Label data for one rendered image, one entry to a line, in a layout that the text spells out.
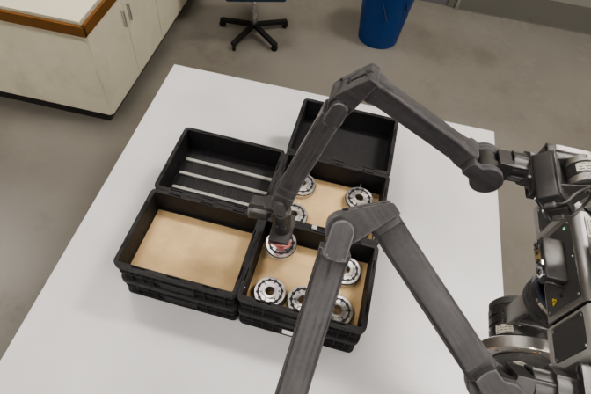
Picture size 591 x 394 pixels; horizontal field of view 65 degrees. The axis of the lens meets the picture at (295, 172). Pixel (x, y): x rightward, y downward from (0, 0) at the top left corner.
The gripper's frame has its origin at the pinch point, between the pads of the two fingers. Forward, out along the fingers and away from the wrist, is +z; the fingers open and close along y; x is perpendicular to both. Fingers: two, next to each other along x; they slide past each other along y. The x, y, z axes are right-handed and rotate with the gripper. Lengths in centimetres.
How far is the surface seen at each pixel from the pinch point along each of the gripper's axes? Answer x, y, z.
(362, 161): 21, -49, 12
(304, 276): 9.1, 5.7, 10.3
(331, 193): 11.8, -30.4, 11.1
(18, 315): -125, 24, 85
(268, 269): -3.2, 6.3, 9.6
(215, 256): -21.7, 6.3, 8.5
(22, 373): -69, 54, 18
